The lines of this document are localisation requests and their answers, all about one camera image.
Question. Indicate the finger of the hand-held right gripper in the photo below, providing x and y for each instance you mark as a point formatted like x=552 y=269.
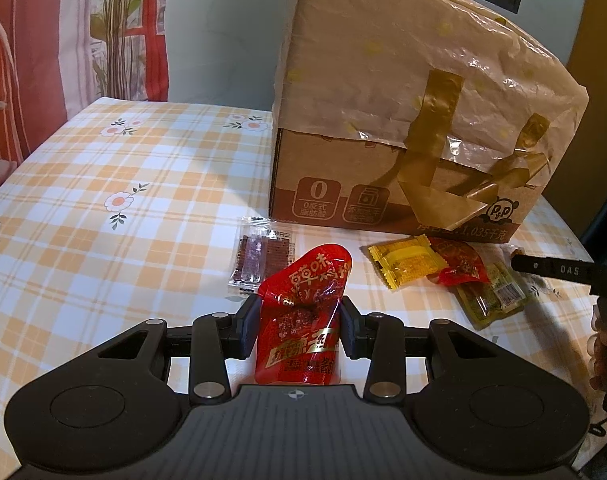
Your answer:
x=548 y=266

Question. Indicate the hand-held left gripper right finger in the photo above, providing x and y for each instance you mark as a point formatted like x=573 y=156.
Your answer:
x=347 y=328

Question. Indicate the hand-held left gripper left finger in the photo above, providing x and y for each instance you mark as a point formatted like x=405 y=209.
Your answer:
x=249 y=326

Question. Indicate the large red snack packet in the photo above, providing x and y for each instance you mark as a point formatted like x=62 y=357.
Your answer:
x=303 y=320

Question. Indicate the brown cardboard box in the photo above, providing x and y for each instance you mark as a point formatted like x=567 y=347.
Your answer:
x=333 y=180

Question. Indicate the beige plastic bag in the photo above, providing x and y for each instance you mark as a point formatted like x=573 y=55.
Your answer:
x=383 y=55

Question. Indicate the person's right hand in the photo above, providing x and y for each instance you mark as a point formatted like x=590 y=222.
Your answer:
x=606 y=355

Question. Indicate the olive green snack packet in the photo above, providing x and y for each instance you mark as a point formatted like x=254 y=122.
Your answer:
x=493 y=295

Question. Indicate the clear packet of brown snack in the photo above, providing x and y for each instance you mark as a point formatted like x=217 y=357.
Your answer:
x=262 y=255

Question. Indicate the yellow snack packet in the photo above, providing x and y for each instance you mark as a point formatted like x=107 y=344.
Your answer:
x=408 y=262

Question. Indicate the small red snack packet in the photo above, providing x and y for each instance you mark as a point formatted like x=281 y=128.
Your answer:
x=458 y=260

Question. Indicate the plaid floral tablecloth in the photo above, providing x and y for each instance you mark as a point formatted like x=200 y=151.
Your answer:
x=133 y=220

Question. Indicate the green artificial plant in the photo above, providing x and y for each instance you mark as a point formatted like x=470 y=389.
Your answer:
x=119 y=25

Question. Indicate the red and white curtain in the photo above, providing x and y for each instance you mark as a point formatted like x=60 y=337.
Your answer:
x=38 y=40

